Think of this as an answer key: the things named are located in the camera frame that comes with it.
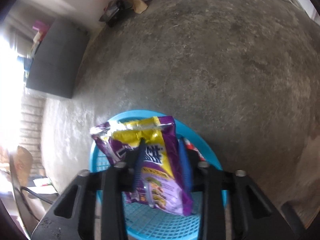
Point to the grey cabinet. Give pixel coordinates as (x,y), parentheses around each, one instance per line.
(58,58)

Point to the blue plastic waste basket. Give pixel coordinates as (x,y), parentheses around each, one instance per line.
(143,222)

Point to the magenta bottle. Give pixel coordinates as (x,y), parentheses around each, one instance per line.
(40,26)

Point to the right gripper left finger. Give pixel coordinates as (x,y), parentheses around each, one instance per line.
(72,215)

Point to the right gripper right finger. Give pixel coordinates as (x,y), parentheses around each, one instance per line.
(253,216)

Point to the purple snack bag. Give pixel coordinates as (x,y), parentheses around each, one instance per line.
(164,179)

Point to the red white paper bag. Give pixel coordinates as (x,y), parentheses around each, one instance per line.
(190,146)

